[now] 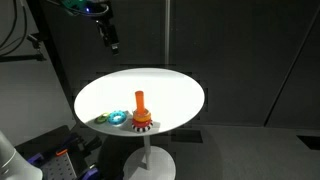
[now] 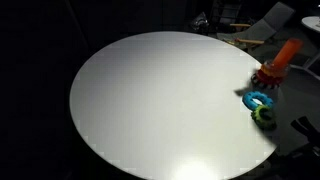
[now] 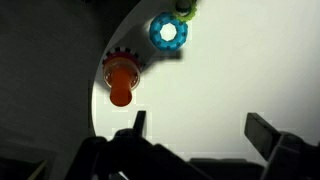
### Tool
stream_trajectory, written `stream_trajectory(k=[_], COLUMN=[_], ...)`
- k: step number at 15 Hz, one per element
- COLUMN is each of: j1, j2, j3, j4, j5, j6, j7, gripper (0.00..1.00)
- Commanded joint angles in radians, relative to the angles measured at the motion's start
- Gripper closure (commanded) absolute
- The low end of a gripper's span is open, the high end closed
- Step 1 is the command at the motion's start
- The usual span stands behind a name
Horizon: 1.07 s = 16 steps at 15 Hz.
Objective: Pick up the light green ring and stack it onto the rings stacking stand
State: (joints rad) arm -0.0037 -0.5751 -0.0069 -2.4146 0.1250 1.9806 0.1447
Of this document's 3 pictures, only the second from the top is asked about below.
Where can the grey lounge chair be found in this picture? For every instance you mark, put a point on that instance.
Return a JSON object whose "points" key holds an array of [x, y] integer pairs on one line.
{"points": [[263, 28]]}

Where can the small white round table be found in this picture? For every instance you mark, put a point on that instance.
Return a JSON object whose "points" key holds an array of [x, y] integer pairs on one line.
{"points": [[313, 22]]}

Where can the black clamp tool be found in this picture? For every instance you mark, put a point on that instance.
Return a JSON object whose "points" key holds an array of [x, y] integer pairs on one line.
{"points": [[306, 128]]}

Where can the orange post stand striped base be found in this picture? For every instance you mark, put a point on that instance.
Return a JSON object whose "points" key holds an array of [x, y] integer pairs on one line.
{"points": [[287, 51]]}

